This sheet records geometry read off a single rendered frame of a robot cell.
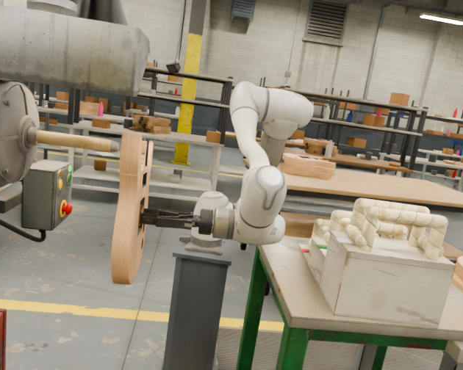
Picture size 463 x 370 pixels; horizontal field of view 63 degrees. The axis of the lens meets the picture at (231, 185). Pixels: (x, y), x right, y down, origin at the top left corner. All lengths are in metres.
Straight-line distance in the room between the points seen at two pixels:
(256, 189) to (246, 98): 0.57
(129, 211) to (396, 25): 12.98
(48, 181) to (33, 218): 0.13
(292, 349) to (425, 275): 0.37
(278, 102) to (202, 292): 0.95
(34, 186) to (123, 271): 0.47
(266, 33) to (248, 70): 1.20
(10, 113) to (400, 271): 0.99
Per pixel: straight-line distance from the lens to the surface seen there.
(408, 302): 1.07
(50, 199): 1.32
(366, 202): 1.03
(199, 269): 1.81
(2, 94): 1.03
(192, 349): 2.02
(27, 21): 0.93
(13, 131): 1.04
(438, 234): 1.04
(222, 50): 12.10
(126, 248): 0.97
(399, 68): 13.60
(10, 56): 0.93
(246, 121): 1.36
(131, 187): 0.97
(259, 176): 0.93
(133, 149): 0.94
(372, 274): 1.00
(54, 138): 1.06
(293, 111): 1.48
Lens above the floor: 1.41
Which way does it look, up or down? 12 degrees down
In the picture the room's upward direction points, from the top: 8 degrees clockwise
